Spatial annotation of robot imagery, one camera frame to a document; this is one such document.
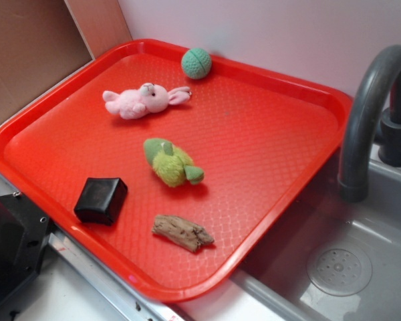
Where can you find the pink plush bunny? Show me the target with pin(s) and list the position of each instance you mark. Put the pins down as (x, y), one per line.
(148, 99)

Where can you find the aluminium rail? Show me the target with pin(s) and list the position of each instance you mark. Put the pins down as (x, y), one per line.
(72, 285)

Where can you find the grey toy sink basin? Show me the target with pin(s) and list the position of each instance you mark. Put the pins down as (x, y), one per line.
(275, 271)

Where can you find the round sink drain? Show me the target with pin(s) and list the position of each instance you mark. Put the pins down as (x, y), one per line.
(338, 270)

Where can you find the brown cardboard panel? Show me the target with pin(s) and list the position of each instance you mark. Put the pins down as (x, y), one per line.
(43, 42)

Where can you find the black square block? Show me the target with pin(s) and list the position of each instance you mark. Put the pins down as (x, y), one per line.
(101, 200)

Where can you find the green textured ball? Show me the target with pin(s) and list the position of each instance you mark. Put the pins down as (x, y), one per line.
(196, 63)

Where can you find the brown wood chip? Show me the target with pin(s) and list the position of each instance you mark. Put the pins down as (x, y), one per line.
(182, 232)

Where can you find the red plastic tray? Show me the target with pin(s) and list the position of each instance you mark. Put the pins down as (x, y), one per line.
(259, 136)

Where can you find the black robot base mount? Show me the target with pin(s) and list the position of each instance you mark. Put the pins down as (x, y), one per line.
(24, 233)

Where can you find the grey curved faucet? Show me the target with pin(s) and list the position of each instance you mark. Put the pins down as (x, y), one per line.
(375, 118)

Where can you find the green plush toy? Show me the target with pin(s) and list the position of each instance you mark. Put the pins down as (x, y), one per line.
(171, 164)

